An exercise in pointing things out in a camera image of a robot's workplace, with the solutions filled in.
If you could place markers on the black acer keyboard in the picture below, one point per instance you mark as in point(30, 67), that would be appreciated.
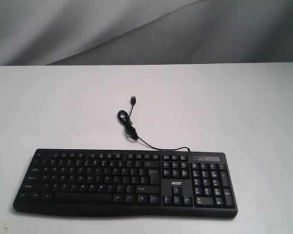
point(103, 183)

